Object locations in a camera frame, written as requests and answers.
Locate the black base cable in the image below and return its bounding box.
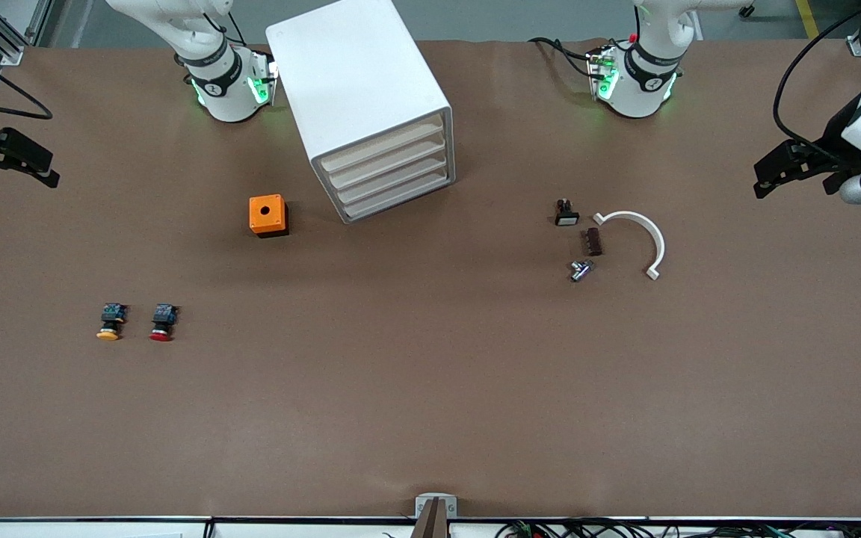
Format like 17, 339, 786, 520
528, 37, 597, 77

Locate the grey metal mount bracket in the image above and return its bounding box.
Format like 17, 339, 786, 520
415, 493, 458, 519

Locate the brown bar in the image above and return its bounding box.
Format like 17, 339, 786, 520
410, 498, 449, 538

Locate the white drawer cabinet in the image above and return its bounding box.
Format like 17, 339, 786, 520
265, 0, 457, 225

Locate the yellow mushroom push button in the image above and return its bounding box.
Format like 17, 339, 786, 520
96, 303, 129, 342

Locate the cream plastic drawer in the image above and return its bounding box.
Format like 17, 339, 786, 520
341, 170, 451, 221
326, 133, 448, 189
318, 112, 448, 174
333, 152, 450, 205

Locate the red mushroom push button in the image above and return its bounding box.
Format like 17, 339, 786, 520
149, 303, 179, 343

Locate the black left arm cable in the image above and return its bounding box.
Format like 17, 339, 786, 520
773, 0, 861, 146

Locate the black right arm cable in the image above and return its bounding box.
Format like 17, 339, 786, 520
0, 41, 54, 120

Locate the white table edge rail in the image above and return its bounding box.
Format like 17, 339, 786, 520
0, 517, 861, 538

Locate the black cable bundle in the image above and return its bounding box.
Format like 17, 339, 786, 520
494, 519, 861, 538

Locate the white curved plastic arc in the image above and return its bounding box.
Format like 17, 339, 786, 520
593, 211, 667, 281

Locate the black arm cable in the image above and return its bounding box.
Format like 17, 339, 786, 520
0, 41, 54, 120
773, 0, 861, 146

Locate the orange push button box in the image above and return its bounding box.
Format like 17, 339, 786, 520
249, 194, 289, 238

